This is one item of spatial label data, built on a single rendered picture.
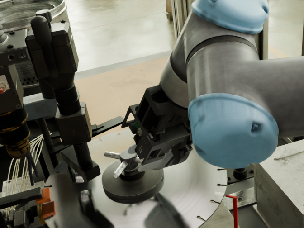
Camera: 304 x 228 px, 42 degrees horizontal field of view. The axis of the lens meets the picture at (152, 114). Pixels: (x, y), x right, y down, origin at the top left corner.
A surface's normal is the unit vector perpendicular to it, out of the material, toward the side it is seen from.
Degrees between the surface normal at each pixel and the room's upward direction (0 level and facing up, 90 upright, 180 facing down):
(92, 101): 0
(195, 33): 45
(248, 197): 0
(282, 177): 0
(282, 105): 67
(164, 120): 120
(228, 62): 20
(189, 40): 56
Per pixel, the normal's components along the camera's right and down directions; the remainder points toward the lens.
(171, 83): -0.76, 0.32
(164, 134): 0.29, -0.59
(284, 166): -0.14, -0.85
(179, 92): -0.48, 0.59
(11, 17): 0.58, 0.35
